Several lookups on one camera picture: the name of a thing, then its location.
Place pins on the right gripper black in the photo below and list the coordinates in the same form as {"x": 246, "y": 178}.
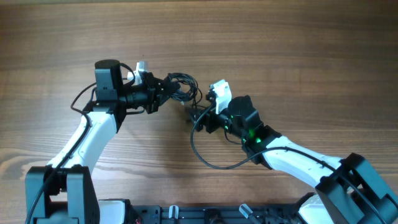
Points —
{"x": 211, "y": 116}

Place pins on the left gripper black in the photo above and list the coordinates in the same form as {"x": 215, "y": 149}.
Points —
{"x": 157, "y": 96}

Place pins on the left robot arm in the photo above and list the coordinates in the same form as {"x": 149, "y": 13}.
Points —
{"x": 63, "y": 191}

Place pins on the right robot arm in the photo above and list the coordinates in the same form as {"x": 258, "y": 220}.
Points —
{"x": 346, "y": 190}

